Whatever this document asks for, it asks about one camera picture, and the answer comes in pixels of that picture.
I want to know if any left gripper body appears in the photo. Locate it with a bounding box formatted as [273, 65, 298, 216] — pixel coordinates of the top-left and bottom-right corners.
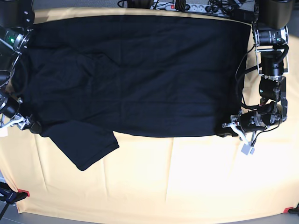
[237, 109, 282, 133]

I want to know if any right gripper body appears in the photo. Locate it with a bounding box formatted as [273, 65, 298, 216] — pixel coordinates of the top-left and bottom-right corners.
[14, 113, 31, 130]

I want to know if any black T-shirt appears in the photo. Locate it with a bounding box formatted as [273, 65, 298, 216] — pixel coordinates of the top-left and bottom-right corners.
[12, 15, 251, 171]

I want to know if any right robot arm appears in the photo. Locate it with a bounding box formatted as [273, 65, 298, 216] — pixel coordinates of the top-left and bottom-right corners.
[0, 0, 42, 134]

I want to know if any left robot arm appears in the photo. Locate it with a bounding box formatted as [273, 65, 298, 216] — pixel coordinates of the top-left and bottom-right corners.
[216, 0, 295, 137]

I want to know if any red black clamp left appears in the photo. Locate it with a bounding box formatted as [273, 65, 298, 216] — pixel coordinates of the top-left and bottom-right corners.
[0, 182, 30, 204]

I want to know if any red black clamp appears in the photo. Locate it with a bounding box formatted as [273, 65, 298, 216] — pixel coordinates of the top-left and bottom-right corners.
[0, 182, 30, 204]
[284, 204, 299, 215]

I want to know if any yellow table cloth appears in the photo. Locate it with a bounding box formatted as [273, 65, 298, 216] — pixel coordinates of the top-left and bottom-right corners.
[0, 7, 299, 224]

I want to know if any red black clamp right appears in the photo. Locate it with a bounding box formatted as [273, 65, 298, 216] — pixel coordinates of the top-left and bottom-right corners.
[284, 204, 299, 215]

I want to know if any white power strip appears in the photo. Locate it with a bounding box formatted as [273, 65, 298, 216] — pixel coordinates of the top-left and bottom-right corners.
[150, 0, 228, 17]

